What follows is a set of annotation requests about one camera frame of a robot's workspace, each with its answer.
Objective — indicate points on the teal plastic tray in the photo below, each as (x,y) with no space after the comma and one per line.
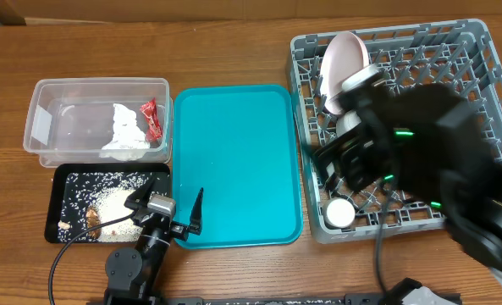
(236,145)

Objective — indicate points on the clear plastic bin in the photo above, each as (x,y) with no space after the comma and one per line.
(71,119)

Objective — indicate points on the white tissue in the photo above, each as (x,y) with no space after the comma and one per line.
(129,141)

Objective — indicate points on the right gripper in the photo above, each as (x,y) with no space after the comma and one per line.
(345,152)

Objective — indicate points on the grey-white bowl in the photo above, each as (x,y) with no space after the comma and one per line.
(347,122)

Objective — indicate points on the red snack wrapper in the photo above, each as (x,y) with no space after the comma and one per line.
(155,130)

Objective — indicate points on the rice and meat leftovers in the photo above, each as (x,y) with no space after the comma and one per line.
(94,198)

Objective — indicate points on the black food waste tray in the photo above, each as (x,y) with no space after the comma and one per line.
(160,171)

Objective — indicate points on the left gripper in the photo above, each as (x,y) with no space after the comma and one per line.
(181,230)

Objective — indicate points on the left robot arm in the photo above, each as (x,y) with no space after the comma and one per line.
(132,271)

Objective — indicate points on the grey dishwasher rack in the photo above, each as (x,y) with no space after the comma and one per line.
(458,53)

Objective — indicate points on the white cup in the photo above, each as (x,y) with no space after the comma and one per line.
(338,213)

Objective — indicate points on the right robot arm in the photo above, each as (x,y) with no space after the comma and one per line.
(426,141)

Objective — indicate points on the pink round plate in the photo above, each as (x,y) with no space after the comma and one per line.
(345,55)

